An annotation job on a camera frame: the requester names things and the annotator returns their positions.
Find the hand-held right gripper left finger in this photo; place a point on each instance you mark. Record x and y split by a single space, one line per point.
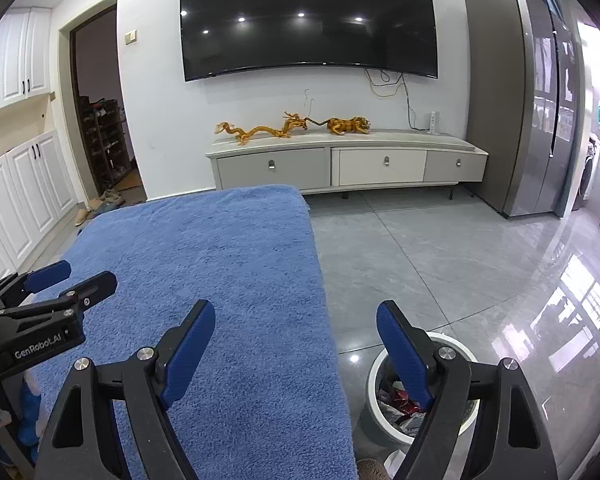
192 355

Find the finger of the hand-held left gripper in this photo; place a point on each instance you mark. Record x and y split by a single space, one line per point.
50 272
90 292

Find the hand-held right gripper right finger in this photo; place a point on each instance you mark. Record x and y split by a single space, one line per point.
402 355

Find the white round trash bin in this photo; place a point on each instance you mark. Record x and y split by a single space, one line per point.
372 420

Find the person's left hand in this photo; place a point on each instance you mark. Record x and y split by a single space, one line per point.
30 410

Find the beige slipper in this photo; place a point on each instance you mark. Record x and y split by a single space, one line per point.
81 216

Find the grey shoes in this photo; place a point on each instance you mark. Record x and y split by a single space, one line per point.
107 201

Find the blue fluffy blanket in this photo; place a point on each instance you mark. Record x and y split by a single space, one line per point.
205 260

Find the beige floor mat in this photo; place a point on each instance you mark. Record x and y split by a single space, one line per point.
375 470

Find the dark wooden shoe rack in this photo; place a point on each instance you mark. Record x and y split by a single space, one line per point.
102 140

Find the grey white tv cabinet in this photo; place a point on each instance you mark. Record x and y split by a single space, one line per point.
270 172

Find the golden dragon figurine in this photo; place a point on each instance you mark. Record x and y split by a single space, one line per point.
252 132

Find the white power strip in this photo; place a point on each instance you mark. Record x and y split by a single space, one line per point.
433 122

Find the golden tiger figurine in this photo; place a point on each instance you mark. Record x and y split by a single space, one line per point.
347 125

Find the washing machine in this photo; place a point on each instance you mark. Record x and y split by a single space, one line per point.
587 175

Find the grey refrigerator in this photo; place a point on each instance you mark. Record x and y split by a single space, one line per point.
530 110

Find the black curved television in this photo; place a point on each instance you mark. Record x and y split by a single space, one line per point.
305 20

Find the white wall cabinet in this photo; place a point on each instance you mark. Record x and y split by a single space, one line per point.
25 185

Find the wall light switch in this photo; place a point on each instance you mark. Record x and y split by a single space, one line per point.
130 36

